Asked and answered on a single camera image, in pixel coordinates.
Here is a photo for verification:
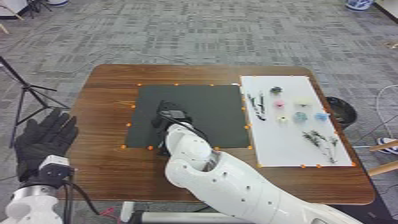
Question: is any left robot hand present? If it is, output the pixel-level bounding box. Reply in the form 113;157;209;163
13;107;81;183

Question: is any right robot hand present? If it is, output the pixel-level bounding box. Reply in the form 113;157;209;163
152;99;196;129

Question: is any dark mat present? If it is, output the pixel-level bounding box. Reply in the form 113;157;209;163
123;83;253;150

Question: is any black tripod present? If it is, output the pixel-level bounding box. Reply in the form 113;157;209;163
0;55;72;149

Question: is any white sheet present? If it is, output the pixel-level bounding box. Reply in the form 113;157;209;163
239;75;358;168

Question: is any light blue flower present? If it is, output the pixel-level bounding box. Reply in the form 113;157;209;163
294;111;312;123

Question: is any yellow flower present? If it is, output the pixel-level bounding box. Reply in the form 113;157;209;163
294;96;317;108

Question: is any black bin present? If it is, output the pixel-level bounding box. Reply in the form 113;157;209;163
324;96;360;130

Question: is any blue and white vase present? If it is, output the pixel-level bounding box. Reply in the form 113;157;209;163
346;0;378;13
45;0;72;8

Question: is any black cable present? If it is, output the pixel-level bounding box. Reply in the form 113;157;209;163
61;168;104;224

